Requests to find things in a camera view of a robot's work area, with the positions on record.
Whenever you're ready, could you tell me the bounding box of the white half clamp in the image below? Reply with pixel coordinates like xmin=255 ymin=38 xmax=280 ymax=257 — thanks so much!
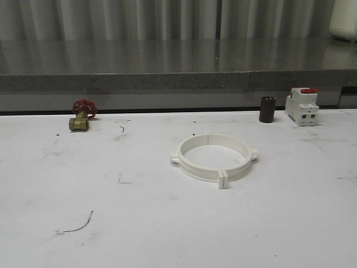
xmin=206 ymin=133 xmax=258 ymax=189
xmin=170 ymin=132 xmax=228 ymax=189

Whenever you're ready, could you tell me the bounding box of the grey stone counter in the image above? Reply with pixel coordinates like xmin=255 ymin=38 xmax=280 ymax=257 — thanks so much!
xmin=1 ymin=37 xmax=356 ymax=113

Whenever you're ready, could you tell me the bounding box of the dark brown cylinder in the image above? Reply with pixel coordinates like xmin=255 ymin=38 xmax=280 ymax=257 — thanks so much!
xmin=259 ymin=96 xmax=276 ymax=123

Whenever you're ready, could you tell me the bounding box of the brass valve red handwheel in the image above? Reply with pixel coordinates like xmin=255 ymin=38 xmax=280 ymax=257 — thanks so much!
xmin=69 ymin=99 xmax=98 ymax=131

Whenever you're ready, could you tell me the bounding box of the white container on counter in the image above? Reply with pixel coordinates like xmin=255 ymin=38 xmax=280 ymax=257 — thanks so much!
xmin=329 ymin=0 xmax=357 ymax=41

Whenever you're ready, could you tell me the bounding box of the white circuit breaker red switch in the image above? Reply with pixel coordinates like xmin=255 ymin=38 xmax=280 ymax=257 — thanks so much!
xmin=285 ymin=88 xmax=319 ymax=126

